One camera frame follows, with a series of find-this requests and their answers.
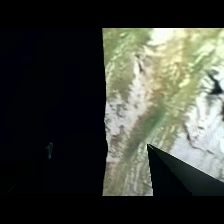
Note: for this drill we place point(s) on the black garment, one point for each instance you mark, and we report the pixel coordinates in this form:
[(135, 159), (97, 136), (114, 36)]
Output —
[(50, 100)]

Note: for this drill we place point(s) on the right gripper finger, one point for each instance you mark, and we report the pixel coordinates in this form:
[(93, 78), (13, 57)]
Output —
[(176, 176)]

